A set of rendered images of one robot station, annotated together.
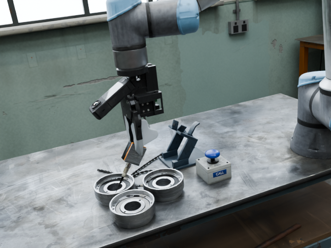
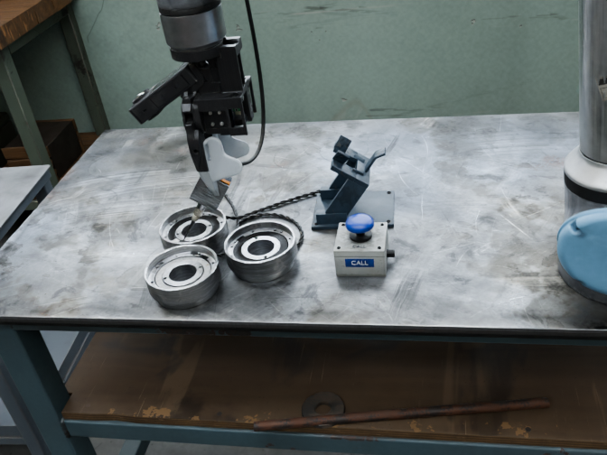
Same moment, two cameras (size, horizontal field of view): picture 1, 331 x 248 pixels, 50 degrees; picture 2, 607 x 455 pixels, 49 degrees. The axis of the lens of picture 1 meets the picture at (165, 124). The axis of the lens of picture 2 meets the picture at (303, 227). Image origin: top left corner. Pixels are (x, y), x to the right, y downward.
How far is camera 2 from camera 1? 0.51 m
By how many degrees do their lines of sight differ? 32
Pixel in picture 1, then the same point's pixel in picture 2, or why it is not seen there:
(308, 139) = not seen: hidden behind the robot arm
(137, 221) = (167, 301)
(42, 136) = (294, 78)
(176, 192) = (262, 273)
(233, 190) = (361, 302)
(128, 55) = (172, 24)
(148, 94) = (219, 97)
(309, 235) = (550, 430)
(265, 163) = (475, 268)
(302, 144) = not seen: hidden behind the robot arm
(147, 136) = (221, 167)
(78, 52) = not seen: outside the picture
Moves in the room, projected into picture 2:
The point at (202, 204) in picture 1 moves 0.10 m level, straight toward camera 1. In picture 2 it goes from (290, 309) to (245, 357)
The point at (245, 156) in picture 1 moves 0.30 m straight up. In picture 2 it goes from (457, 241) to (460, 41)
